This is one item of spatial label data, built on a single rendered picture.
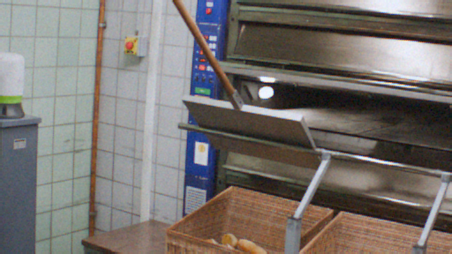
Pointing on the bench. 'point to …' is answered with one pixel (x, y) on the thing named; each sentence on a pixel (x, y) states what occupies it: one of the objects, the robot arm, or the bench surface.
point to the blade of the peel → (268, 119)
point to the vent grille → (194, 198)
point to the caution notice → (201, 153)
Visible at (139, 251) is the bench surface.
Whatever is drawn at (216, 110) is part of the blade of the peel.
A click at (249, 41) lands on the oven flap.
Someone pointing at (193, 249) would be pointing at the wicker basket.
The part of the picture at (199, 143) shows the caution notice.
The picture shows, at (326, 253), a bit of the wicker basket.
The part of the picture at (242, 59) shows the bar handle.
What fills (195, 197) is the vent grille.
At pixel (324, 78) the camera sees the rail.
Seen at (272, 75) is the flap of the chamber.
